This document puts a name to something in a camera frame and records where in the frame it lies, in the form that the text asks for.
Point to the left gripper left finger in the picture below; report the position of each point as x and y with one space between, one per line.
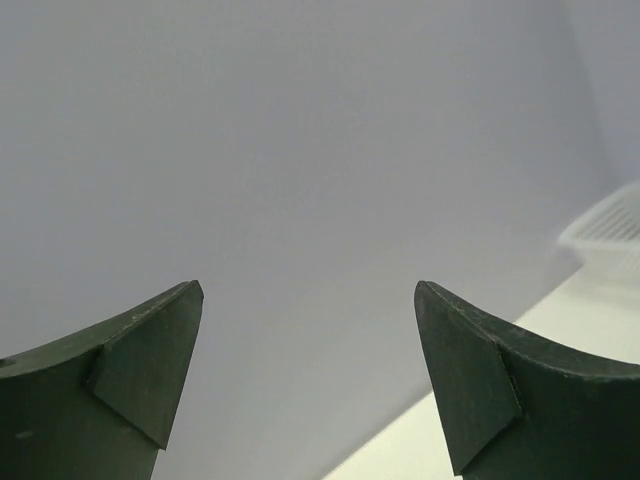
100 403

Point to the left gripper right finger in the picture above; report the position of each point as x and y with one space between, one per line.
515 405

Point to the right white plastic basket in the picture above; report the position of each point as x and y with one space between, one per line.
605 238

